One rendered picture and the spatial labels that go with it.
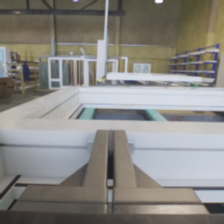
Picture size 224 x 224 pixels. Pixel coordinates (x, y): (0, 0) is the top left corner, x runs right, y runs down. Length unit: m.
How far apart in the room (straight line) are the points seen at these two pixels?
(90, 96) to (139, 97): 0.18
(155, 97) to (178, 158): 0.43
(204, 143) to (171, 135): 0.04
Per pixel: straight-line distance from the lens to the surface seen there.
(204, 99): 0.67
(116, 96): 0.58
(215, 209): 0.25
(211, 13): 12.63
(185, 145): 0.19
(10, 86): 6.38
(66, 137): 0.18
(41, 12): 13.11
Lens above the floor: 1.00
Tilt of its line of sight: 15 degrees down
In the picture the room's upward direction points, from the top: 1 degrees clockwise
